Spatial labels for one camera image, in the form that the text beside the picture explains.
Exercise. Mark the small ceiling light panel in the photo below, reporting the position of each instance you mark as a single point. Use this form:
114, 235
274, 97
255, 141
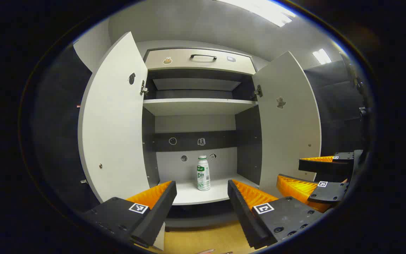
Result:
321, 56

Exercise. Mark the metal door hinge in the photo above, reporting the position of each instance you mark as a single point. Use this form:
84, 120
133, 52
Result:
143, 90
258, 91

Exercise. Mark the large ceiling light panel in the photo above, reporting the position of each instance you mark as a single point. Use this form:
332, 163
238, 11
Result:
259, 10

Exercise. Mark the grey cabinet shelf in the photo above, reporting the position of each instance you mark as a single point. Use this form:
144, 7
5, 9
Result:
196, 106

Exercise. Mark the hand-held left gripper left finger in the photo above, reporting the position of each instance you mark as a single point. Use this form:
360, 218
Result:
157, 215

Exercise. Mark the white bottle green label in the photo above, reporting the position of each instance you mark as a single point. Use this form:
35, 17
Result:
203, 176

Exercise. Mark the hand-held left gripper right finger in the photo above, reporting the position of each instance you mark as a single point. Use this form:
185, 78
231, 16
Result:
242, 215

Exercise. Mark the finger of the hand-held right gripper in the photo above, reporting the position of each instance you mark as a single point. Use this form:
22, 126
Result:
323, 165
294, 188

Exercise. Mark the grey cabinet door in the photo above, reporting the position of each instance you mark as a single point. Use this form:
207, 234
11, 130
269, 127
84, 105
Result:
114, 134
287, 141

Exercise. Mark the beige cabinet drawer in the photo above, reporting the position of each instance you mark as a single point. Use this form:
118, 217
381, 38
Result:
189, 65

